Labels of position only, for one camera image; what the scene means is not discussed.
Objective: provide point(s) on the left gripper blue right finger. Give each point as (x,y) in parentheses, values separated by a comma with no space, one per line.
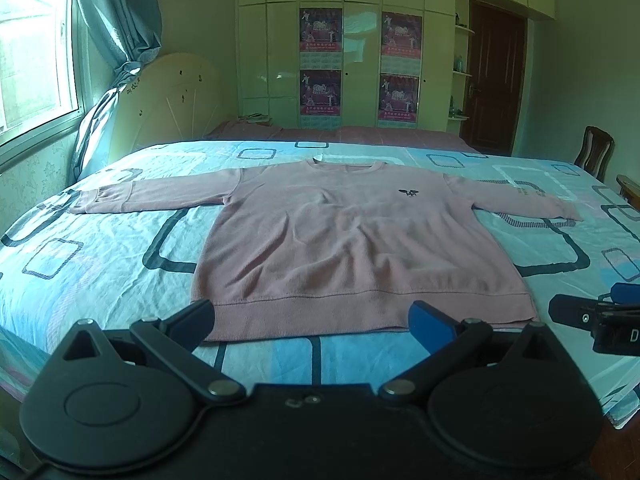
(451,347)

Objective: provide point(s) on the corner shelf unit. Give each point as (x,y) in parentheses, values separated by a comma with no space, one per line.
(463,33)

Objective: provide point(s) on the lower right poster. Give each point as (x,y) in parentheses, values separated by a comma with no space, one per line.
(398,101)

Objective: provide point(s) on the green curtain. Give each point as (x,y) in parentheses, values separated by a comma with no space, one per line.
(127,35)

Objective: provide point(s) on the maroon striped bedspread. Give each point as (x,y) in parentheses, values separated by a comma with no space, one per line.
(405,138)

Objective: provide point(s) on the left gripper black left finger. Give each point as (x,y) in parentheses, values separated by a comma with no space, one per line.
(168,346)

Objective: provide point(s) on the dark wooden door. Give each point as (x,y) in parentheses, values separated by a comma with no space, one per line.
(496,63)

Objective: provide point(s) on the light blue patterned bedsheet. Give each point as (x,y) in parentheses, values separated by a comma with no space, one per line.
(57,268)

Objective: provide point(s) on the window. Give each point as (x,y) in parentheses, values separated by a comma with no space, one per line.
(38,76)

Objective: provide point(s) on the poster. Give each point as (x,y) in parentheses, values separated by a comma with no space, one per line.
(398,101)
(320,99)
(401,44)
(320,39)

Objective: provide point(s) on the upper right poster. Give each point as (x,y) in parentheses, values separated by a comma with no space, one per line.
(401,44)

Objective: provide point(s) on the stack of papers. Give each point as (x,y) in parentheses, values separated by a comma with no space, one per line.
(256,119)

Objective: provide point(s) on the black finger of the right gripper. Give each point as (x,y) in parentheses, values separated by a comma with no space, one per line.
(577,312)

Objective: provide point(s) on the cream curved headboard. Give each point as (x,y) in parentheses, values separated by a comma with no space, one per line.
(177,98)

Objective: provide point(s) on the upper left poster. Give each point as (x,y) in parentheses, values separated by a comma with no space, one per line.
(320,39)

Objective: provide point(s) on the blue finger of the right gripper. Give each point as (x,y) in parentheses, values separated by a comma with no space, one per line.
(625,293)

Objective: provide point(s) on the lower left poster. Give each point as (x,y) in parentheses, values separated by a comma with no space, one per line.
(320,99)

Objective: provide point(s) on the cream wardrobe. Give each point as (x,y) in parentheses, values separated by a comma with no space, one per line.
(267,45)

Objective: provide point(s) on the dark wooden chair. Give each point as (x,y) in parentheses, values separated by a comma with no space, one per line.
(595,152)

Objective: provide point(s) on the pink sweatshirt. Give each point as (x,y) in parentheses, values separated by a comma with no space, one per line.
(310,248)

